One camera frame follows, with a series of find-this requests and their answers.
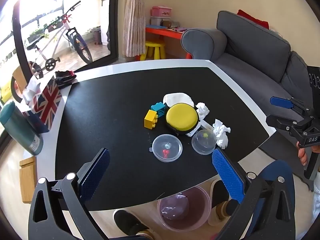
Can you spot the cardboard box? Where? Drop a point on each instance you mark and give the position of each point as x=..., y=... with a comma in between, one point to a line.
x=17, y=73

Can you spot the black shoe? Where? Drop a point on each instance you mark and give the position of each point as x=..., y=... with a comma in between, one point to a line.
x=218, y=190
x=127, y=221

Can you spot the white printed packet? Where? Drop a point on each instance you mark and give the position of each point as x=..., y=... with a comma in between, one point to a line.
x=200, y=126

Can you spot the flag print tissue box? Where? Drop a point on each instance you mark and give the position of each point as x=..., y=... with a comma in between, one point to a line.
x=47, y=102

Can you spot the row of balcony plants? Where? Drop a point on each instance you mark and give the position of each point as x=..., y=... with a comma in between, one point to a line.
x=37, y=33

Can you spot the small green toy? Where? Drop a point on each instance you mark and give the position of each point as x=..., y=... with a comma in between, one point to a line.
x=205, y=135

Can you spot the white bicycle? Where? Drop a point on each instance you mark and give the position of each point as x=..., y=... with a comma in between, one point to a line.
x=83, y=50

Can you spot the grey fabric sofa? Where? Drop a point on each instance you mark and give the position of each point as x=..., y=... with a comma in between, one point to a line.
x=250, y=45

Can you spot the beige striped sock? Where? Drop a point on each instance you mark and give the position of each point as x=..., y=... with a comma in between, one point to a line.
x=221, y=212
x=146, y=235

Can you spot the clear plastic cup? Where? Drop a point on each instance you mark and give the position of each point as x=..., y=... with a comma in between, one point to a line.
x=202, y=148

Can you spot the grey storage box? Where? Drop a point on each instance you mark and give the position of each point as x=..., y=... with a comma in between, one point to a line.
x=158, y=21

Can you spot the pink translucent bin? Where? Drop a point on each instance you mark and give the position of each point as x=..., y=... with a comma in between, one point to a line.
x=198, y=205

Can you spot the yellow toy block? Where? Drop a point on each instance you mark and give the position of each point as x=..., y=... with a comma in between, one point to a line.
x=150, y=120

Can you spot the wooden block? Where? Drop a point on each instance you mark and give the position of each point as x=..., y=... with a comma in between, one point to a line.
x=27, y=180

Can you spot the white tissue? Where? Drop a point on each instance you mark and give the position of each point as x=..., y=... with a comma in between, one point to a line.
x=202, y=110
x=221, y=135

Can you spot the black and red gloves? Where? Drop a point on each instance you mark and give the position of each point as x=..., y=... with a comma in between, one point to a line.
x=63, y=78

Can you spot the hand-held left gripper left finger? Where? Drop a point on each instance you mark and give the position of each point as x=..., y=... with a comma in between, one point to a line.
x=96, y=172

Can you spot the white round cloth pouch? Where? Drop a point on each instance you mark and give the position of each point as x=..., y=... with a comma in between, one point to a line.
x=175, y=97

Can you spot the pink storage box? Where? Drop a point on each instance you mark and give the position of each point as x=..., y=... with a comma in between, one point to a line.
x=161, y=12

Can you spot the yellow plastic stool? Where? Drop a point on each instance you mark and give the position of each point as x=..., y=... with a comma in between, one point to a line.
x=155, y=45

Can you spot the pink patterned curtain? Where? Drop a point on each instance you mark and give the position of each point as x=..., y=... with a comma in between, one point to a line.
x=133, y=25

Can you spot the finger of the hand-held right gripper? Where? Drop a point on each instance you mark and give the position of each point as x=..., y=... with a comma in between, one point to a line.
x=277, y=123
x=280, y=102

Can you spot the orange desk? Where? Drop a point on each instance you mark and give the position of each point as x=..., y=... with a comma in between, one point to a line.
x=162, y=32

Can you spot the teal insulated bottle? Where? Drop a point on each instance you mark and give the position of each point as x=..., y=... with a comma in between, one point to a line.
x=17, y=127

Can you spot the red cushion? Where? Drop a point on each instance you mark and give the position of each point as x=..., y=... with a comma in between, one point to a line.
x=252, y=18

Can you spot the clear plastic lid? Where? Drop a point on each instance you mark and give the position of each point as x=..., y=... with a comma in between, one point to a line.
x=173, y=142

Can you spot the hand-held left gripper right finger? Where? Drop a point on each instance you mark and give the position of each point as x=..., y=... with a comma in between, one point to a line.
x=227, y=175

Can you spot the teal toy block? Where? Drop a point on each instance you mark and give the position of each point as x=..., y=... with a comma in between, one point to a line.
x=158, y=107

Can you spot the black sliding door frame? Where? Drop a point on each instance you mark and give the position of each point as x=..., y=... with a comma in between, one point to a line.
x=113, y=17

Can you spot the small red toy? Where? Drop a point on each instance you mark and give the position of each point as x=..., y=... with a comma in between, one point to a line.
x=165, y=153

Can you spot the person's right hand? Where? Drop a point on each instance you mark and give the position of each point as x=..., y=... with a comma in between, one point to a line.
x=302, y=155

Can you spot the yellow round zip case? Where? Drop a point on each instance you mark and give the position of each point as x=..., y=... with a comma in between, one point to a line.
x=182, y=116

